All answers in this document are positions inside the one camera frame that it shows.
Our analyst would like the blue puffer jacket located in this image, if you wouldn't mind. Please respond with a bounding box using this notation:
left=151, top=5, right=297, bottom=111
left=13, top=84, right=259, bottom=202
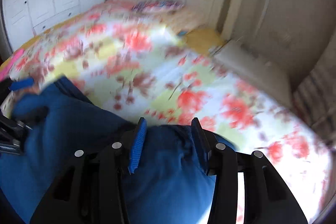
left=0, top=76, right=237, bottom=224

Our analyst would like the floral quilt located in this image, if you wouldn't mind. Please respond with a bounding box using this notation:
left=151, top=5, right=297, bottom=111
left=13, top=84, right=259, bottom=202
left=1, top=1, right=332, bottom=223

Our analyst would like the yellow bed sheet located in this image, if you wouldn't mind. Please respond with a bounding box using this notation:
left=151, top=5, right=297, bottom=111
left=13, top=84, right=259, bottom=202
left=0, top=21, right=74, bottom=70

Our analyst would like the striped cartoon curtain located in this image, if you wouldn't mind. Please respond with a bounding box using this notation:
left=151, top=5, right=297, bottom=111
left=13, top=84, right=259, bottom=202
left=293, top=37, right=335, bottom=137

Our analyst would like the peach checkered pillow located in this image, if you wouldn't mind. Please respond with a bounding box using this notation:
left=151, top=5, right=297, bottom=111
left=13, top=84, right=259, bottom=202
left=159, top=8, right=207, bottom=35

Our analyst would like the white bedside table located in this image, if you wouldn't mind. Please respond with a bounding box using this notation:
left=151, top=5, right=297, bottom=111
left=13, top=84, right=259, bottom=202
left=211, top=40, right=292, bottom=109

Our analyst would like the colourful patterned pillow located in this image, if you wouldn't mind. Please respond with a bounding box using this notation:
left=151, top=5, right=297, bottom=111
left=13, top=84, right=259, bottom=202
left=131, top=0, right=185, bottom=14

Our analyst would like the silver desk lamp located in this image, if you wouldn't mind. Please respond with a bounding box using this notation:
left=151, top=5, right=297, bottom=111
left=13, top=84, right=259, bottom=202
left=252, top=0, right=270, bottom=41

